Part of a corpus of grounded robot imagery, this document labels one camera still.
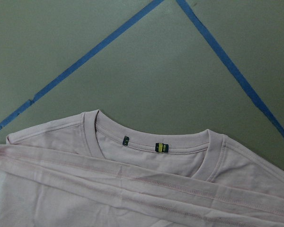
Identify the pink Snoopy t-shirt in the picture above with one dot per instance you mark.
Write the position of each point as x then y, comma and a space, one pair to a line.
89, 171

